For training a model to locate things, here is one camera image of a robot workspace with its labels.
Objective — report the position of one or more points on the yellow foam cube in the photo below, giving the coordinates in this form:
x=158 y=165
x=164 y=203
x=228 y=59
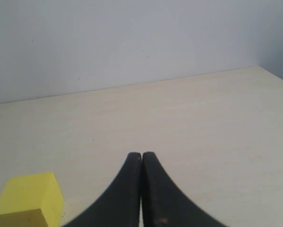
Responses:
x=31 y=201

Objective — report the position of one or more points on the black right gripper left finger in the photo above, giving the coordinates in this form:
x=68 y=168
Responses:
x=119 y=205

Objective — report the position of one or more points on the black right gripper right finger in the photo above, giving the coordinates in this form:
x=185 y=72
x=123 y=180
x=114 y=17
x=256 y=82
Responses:
x=164 y=204

